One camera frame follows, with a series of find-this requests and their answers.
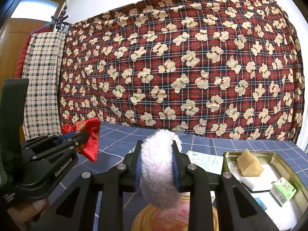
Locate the red gold satin pouch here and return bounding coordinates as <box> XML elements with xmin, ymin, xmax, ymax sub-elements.
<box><xmin>61</xmin><ymin>117</ymin><xmax>101</xmax><ymax>163</ymax></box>

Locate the fluffy white pink plush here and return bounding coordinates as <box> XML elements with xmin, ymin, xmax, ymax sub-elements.
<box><xmin>140</xmin><ymin>129</ymin><xmax>183</xmax><ymax>209</ymax></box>

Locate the teal cloth piece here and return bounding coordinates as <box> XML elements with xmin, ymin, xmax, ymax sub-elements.
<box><xmin>254</xmin><ymin>198</ymin><xmax>267</xmax><ymax>211</ymax></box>

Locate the white foam block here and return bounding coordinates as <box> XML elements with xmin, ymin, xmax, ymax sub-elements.
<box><xmin>240</xmin><ymin>164</ymin><xmax>280</xmax><ymax>193</ymax></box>

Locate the gold metal tin box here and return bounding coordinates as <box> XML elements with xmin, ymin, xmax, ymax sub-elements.
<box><xmin>222</xmin><ymin>152</ymin><xmax>307</xmax><ymax>230</ymax></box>

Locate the yellow sponge wedge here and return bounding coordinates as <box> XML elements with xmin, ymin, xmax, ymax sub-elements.
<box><xmin>236</xmin><ymin>149</ymin><xmax>264</xmax><ymax>177</ymax></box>

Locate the green small tissue packet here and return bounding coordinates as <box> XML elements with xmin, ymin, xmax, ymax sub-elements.
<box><xmin>269</xmin><ymin>177</ymin><xmax>296</xmax><ymax>207</ymax></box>

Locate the tissue pack with blue dots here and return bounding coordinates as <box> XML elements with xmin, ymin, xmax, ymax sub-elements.
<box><xmin>187</xmin><ymin>151</ymin><xmax>223</xmax><ymax>175</ymax></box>

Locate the round gold pink tin lid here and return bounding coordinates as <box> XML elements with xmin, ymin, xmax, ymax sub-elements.
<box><xmin>131</xmin><ymin>195</ymin><xmax>220</xmax><ymax>231</ymax></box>

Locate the red quilted cloth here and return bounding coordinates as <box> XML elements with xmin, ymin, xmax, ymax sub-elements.
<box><xmin>15</xmin><ymin>24</ymin><xmax>52</xmax><ymax>78</ymax></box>

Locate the white green plaid cloth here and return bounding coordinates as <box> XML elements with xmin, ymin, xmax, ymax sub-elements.
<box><xmin>22</xmin><ymin>32</ymin><xmax>66</xmax><ymax>140</ymax></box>

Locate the brown wooden door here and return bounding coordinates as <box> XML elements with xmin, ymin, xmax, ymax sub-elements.
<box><xmin>1</xmin><ymin>0</ymin><xmax>66</xmax><ymax>84</ymax></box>

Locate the red plaid bear quilt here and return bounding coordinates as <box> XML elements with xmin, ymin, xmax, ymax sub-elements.
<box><xmin>60</xmin><ymin>0</ymin><xmax>305</xmax><ymax>141</ymax></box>

